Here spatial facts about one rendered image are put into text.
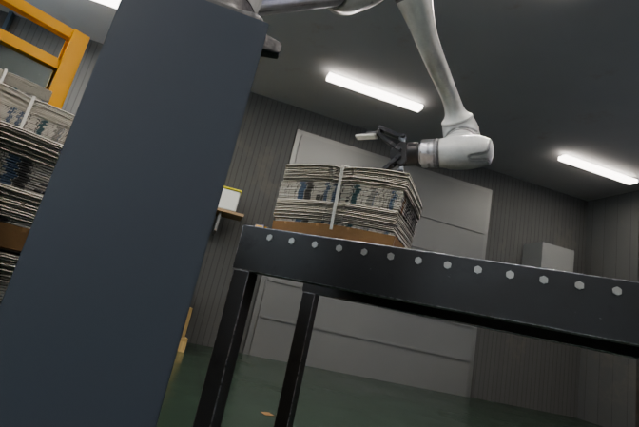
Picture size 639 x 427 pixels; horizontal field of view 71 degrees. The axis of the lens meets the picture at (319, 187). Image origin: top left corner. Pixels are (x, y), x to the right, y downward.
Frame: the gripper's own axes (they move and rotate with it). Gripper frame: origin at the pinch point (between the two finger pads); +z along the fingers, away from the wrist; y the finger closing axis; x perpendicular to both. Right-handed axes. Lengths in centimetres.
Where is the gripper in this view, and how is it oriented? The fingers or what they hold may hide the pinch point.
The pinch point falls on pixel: (358, 156)
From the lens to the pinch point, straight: 148.3
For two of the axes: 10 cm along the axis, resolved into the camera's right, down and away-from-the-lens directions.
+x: 3.4, 3.3, 8.8
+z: -9.3, 0.1, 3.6
